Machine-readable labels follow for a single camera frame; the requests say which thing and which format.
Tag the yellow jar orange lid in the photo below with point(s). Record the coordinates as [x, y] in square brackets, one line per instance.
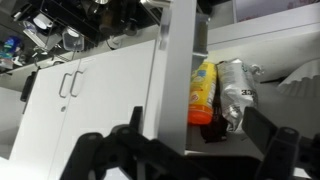
[201, 96]

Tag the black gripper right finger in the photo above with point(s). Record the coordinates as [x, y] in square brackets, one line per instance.
[280, 150]

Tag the small blue object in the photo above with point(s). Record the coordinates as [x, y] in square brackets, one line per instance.
[11, 46]

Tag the white cabinet shelving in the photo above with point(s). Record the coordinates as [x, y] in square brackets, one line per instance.
[286, 50]

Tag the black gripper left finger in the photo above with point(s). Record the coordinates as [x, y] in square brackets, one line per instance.
[100, 156]

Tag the white cabinet door with lock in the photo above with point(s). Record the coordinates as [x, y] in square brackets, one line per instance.
[43, 126]
[176, 83]

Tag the white cups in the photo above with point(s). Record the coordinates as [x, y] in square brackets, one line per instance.
[42, 21]

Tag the black background coffee machine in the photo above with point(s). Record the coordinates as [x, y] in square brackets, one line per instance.
[116, 15]

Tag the crinkled silver foil bag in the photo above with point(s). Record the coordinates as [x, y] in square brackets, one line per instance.
[236, 93]

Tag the silver cabinet door lock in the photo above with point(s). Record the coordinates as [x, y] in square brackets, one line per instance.
[63, 108]

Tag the white coffee filter stack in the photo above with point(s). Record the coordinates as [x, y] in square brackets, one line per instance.
[301, 81]

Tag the black countertop organizer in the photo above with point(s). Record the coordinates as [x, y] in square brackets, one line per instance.
[56, 16]

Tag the grey door hinge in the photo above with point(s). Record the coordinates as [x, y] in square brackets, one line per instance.
[201, 33]

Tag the small black packet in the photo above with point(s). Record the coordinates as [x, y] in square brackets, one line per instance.
[215, 128]

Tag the clear plastic container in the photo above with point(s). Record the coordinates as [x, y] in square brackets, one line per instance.
[72, 40]

